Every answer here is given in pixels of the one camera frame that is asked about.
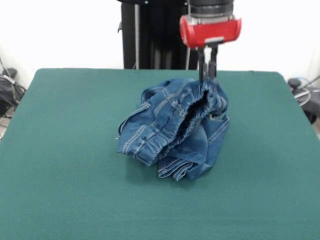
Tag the blue denim jeans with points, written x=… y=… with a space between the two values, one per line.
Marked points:
x=155 y=140

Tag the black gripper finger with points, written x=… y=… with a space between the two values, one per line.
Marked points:
x=213 y=70
x=203 y=71

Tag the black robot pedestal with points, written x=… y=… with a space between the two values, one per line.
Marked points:
x=155 y=45

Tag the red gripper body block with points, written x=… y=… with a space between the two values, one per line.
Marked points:
x=212 y=30

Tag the dark green table cloth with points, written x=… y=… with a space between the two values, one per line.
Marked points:
x=62 y=175

